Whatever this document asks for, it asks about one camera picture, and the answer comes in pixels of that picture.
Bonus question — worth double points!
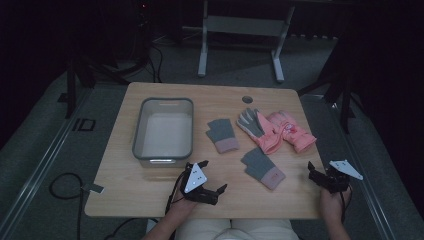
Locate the right hand-held gripper cable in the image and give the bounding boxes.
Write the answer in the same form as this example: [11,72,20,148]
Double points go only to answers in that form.
[338,191,353,224]

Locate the black tripod stand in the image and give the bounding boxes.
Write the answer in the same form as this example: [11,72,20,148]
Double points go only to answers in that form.
[298,29,368,134]
[58,56,151,119]

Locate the clear plastic bin grey rim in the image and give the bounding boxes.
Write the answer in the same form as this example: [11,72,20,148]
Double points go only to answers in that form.
[131,96,195,169]

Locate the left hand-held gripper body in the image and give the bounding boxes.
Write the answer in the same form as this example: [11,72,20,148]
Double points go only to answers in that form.
[181,162,219,206]

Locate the person's left hand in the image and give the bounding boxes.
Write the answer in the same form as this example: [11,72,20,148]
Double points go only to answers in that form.
[166,176,201,218]

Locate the pink ski glove grey palm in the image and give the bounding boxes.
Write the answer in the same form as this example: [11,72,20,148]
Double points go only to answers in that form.
[236,107,284,156]

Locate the black floor cable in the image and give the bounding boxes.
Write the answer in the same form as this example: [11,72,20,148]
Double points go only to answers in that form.
[49,172,85,240]

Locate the thin black background cable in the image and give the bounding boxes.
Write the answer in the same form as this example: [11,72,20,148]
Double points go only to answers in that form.
[149,43,165,84]

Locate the metal floor rail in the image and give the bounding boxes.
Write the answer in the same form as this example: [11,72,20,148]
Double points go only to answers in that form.
[299,94,398,240]
[0,88,94,240]

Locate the person's right hand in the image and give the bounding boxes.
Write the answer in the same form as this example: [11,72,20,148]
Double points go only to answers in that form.
[319,184,353,223]

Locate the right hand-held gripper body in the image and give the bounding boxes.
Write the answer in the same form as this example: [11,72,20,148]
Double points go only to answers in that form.
[316,159,364,194]

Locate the pink ski glove printed back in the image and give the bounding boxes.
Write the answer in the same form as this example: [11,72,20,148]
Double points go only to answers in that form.
[266,110,318,154]

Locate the black rectangular floor bracket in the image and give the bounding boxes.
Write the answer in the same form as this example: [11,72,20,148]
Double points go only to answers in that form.
[71,117,97,132]

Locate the person's legs in light trousers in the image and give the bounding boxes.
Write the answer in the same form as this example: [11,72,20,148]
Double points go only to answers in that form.
[174,218,301,240]

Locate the left hand-held gripper cable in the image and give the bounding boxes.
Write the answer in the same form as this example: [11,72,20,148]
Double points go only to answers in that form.
[164,174,188,216]

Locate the grey metal desk frame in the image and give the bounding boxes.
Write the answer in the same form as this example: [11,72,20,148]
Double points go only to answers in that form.
[197,0,296,84]

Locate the grey pink sock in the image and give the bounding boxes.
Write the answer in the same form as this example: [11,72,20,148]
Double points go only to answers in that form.
[205,118,241,155]
[240,146,287,191]

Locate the hand-held gripper cable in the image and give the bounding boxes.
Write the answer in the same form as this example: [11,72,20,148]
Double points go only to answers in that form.
[338,191,353,224]
[164,174,188,216]

